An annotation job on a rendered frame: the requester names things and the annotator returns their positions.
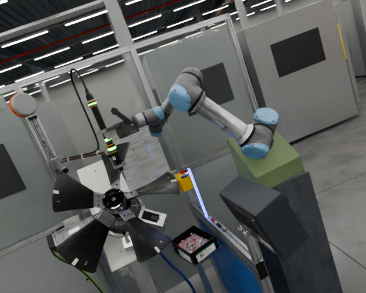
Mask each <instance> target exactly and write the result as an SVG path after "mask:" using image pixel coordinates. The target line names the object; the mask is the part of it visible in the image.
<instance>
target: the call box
mask: <svg viewBox="0 0 366 293"><path fill-rule="evenodd" d="M182 175H183V174H179V173H178V174H176V175H174V177H175V178H176V179H177V181H178V183H179V186H180V189H181V190H182V191H183V192H186V191H188V190H191V189H193V188H194V185H193V182H192V180H191V177H190V175H187V176H186V177H183V178H182V177H181V176H182Z"/></svg>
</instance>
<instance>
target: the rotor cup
mask: <svg viewBox="0 0 366 293"><path fill-rule="evenodd" d="M113 197H115V198H116V200H115V201H112V198H113ZM102 204H103V206H104V207H105V210H106V211H107V210H108V212H109V213H110V214H111V215H113V216H114V217H115V219H116V220H117V219H122V218H121V217H120V216H119V215H118V213H119V212H121V211H124V210H127V209H129V210H131V201H130V200H129V201H128V200H127V197H126V195H125V194H124V193H123V192H122V190H120V189H118V188H112V189H109V190H107V191H106V192H105V193H104V195H103V197H102ZM121 207H122V208H123V209H121Z"/></svg>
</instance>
